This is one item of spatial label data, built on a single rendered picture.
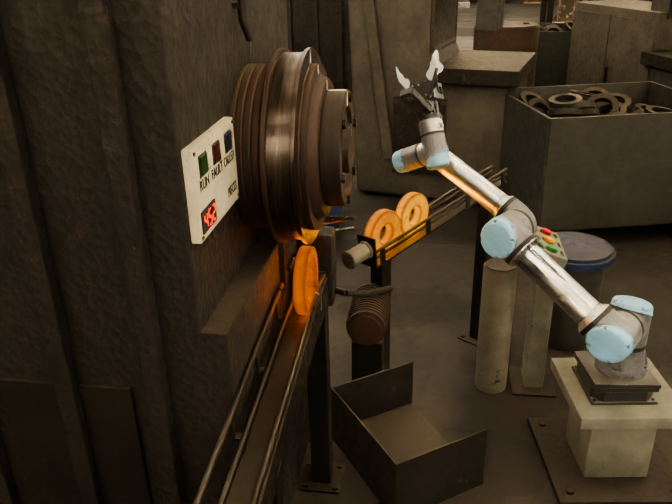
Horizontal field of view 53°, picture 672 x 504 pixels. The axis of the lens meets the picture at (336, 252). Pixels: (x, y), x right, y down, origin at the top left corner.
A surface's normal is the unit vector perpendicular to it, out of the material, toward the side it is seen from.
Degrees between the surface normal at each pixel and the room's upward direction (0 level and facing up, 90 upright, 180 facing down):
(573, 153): 90
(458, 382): 0
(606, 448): 90
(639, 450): 90
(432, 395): 0
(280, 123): 62
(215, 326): 0
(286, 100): 48
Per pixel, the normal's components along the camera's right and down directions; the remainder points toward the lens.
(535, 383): -0.15, 0.41
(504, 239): -0.71, 0.18
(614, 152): 0.12, 0.41
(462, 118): -0.38, 0.40
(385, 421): 0.02, -0.88
